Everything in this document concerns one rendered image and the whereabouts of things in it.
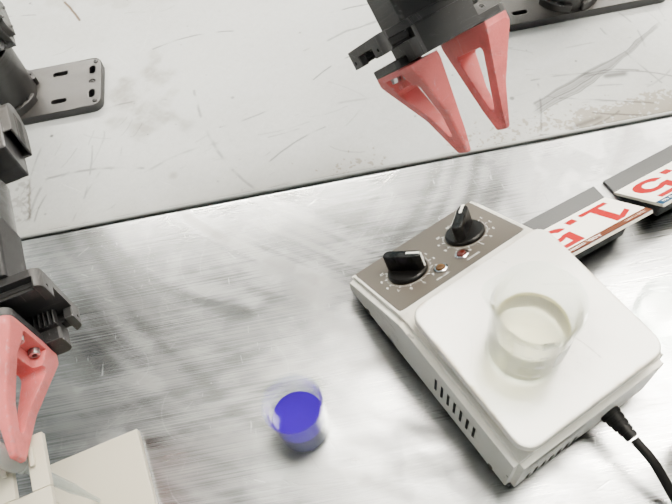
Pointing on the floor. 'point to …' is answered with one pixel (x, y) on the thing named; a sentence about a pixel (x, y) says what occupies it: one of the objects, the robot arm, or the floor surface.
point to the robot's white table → (290, 100)
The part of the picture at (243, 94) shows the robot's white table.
